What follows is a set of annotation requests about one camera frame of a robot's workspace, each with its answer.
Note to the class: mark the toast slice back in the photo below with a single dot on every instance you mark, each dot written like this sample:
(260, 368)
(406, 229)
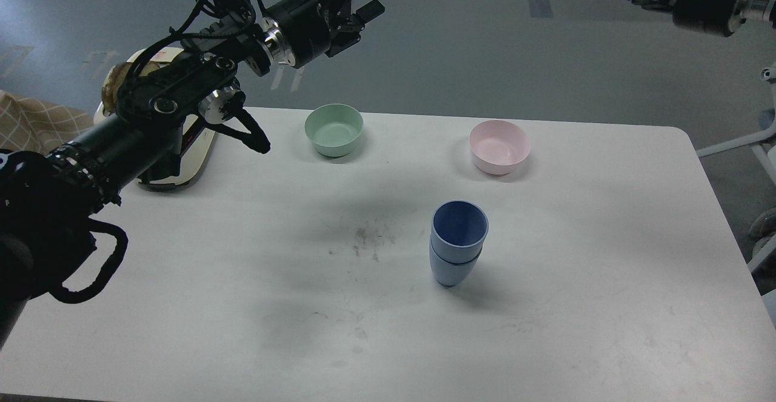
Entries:
(112, 82)

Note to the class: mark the beige checkered cloth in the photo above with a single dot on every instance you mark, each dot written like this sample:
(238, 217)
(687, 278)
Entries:
(39, 126)

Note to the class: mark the green bowl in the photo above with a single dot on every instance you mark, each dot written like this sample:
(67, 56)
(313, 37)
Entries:
(334, 130)

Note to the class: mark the cream toaster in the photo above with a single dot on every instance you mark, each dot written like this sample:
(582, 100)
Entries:
(196, 148)

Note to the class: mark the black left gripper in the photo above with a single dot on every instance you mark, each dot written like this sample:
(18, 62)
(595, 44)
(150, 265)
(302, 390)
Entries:
(298, 31)

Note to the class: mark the blue cup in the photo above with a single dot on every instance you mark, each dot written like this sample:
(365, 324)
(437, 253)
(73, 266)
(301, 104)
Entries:
(448, 274)
(459, 230)

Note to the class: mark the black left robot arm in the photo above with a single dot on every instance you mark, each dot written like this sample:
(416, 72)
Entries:
(176, 88)

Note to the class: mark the pink bowl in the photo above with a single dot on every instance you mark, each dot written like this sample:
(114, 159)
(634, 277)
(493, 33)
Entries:
(498, 147)

